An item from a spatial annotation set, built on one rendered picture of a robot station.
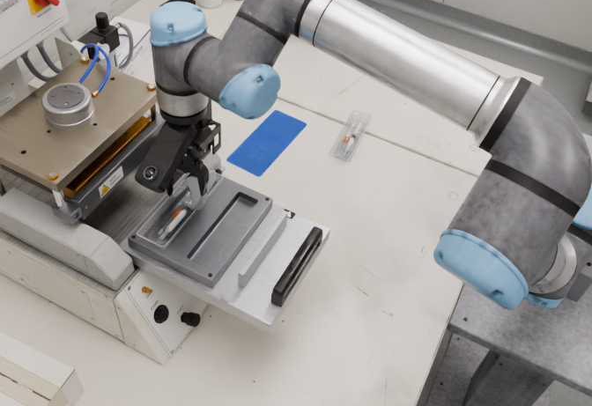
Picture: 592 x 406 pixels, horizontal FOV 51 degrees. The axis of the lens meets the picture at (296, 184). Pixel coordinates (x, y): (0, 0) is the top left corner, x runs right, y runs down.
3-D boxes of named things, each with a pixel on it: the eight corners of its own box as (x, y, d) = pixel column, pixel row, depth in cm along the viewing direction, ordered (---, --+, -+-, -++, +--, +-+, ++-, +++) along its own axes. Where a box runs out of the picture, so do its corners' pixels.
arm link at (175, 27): (180, 39, 77) (133, 11, 81) (184, 106, 85) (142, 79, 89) (223, 14, 82) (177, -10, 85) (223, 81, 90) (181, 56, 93)
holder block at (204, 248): (129, 247, 104) (127, 237, 102) (196, 173, 116) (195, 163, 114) (212, 289, 100) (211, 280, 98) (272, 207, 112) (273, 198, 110)
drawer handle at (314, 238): (270, 302, 99) (271, 289, 96) (312, 238, 108) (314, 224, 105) (281, 307, 98) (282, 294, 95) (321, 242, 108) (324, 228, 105)
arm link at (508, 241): (603, 245, 112) (577, 201, 65) (558, 313, 114) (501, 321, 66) (541, 211, 118) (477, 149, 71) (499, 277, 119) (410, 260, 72)
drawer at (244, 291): (120, 260, 107) (113, 232, 101) (191, 179, 120) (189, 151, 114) (269, 336, 99) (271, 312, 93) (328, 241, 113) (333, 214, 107)
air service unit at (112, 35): (73, 95, 128) (58, 34, 117) (118, 59, 137) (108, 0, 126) (93, 104, 126) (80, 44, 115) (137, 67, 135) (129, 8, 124)
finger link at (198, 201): (227, 195, 108) (217, 154, 102) (209, 217, 104) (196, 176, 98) (212, 191, 109) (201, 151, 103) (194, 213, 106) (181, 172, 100)
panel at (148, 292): (170, 357, 114) (123, 289, 104) (252, 244, 133) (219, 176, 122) (178, 359, 113) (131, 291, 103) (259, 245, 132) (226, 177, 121)
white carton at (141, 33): (72, 87, 156) (67, 63, 151) (117, 38, 171) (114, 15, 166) (116, 99, 155) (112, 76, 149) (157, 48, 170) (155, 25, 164)
